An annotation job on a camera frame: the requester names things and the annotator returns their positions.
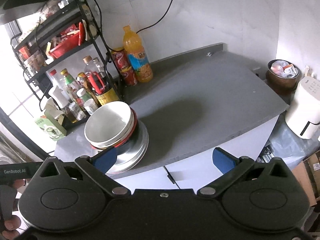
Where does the cardboard box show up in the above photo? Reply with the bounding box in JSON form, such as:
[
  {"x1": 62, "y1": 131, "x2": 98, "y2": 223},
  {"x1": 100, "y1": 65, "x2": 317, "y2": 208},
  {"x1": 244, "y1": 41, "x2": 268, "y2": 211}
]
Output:
[{"x1": 292, "y1": 151, "x2": 320, "y2": 206}]

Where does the brown pot with trash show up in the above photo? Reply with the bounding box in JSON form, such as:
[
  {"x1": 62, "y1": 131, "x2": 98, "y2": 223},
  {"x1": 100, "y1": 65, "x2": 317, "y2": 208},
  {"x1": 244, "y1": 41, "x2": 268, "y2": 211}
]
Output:
[{"x1": 266, "y1": 60, "x2": 300, "y2": 93}]

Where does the red plastic basket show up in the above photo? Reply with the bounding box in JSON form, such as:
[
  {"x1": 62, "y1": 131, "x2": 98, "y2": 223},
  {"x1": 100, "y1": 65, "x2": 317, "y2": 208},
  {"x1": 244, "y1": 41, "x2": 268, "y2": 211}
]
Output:
[{"x1": 48, "y1": 21, "x2": 86, "y2": 59}]

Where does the white air fryer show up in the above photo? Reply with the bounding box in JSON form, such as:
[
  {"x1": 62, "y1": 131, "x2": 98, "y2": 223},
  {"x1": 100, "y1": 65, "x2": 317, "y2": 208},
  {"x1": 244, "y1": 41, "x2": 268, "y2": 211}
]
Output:
[{"x1": 285, "y1": 76, "x2": 320, "y2": 139}]

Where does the red rimmed bowl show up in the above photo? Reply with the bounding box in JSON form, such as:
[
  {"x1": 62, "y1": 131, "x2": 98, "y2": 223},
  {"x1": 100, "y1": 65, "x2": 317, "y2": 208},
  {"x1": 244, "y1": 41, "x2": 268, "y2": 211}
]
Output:
[{"x1": 90, "y1": 108, "x2": 137, "y2": 151}]

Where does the black wire rack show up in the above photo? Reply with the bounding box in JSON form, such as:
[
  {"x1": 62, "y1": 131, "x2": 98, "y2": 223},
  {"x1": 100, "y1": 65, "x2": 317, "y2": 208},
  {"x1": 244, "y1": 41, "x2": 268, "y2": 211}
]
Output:
[{"x1": 12, "y1": 0, "x2": 125, "y2": 99}]

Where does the soy sauce bottle red handle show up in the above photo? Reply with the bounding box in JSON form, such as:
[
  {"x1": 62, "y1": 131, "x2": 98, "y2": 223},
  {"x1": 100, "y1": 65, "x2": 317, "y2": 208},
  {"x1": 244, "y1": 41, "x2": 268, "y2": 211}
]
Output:
[{"x1": 83, "y1": 55, "x2": 120, "y2": 106}]

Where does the left hand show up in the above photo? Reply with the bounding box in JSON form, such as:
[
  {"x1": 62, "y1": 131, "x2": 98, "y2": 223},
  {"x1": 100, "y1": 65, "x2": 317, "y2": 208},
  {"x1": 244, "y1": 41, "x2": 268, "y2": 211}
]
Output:
[{"x1": 1, "y1": 179, "x2": 26, "y2": 239}]

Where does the black power cable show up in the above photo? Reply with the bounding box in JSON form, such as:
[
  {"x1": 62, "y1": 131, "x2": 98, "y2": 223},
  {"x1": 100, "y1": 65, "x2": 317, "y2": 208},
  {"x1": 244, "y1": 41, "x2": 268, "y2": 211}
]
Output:
[{"x1": 75, "y1": 0, "x2": 175, "y2": 34}]

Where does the green tissue box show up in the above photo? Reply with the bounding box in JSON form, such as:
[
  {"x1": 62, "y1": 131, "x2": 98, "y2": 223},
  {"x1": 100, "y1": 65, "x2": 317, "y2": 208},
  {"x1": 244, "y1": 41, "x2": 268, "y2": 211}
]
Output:
[{"x1": 35, "y1": 106, "x2": 67, "y2": 141}]

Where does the red cap clear bottle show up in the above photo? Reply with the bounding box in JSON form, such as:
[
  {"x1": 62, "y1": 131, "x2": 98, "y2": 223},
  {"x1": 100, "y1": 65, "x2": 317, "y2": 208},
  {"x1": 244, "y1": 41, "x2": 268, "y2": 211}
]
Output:
[{"x1": 49, "y1": 69, "x2": 68, "y2": 98}]

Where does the large metal bowl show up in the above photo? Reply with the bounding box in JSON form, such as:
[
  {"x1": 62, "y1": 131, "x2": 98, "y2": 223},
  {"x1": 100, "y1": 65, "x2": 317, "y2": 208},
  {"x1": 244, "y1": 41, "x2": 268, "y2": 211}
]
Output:
[{"x1": 84, "y1": 101, "x2": 133, "y2": 148}]

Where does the small clear salt jar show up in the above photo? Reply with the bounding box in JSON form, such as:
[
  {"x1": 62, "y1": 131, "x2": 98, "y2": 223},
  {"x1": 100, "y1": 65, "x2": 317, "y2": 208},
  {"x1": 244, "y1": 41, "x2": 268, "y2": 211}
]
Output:
[{"x1": 68, "y1": 102, "x2": 86, "y2": 121}]

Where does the white cap spice jar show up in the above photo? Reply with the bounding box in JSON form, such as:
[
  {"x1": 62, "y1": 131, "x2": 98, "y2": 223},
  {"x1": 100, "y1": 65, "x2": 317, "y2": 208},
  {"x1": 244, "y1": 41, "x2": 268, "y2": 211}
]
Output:
[{"x1": 76, "y1": 88, "x2": 98, "y2": 115}]

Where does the orange juice bottle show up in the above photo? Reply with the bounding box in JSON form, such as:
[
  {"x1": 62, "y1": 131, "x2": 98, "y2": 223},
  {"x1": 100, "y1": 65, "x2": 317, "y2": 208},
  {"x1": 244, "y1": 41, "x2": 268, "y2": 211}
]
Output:
[{"x1": 123, "y1": 25, "x2": 153, "y2": 83}]

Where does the white plate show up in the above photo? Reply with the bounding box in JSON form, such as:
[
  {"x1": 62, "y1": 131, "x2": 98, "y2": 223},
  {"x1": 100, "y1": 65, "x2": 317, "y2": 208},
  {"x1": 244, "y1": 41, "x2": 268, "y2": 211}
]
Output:
[{"x1": 106, "y1": 120, "x2": 149, "y2": 174}]

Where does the green label sauce bottle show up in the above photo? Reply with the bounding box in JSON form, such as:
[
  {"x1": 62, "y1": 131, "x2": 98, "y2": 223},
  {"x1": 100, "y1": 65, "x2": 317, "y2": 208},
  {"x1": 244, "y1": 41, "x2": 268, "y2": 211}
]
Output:
[{"x1": 60, "y1": 68, "x2": 83, "y2": 108}]

